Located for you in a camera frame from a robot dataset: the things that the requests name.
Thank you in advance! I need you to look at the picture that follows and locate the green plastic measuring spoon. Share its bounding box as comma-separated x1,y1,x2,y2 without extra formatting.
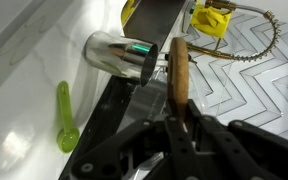
56,80,81,155

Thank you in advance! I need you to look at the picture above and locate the crumpled yellow cloth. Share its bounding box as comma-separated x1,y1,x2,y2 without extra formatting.
120,0,137,27

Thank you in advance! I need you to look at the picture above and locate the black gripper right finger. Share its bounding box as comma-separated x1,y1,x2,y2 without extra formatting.
183,99,288,180

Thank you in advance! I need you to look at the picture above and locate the silver metal cup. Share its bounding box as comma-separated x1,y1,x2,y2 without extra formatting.
83,30,159,88

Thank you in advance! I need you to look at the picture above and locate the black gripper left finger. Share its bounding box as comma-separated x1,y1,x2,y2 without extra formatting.
68,99,189,180

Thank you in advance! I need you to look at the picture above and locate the yellow cloth draped over faucet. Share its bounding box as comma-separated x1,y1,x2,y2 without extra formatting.
190,2,234,40

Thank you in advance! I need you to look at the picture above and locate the round wooden coaster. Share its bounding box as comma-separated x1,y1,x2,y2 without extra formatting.
166,36,190,122

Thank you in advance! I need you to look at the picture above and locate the stainless steel sink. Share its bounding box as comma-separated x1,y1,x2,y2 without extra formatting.
121,0,189,54

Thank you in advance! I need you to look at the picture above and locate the gold spring kitchen faucet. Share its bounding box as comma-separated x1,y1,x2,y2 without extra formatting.
185,0,282,65

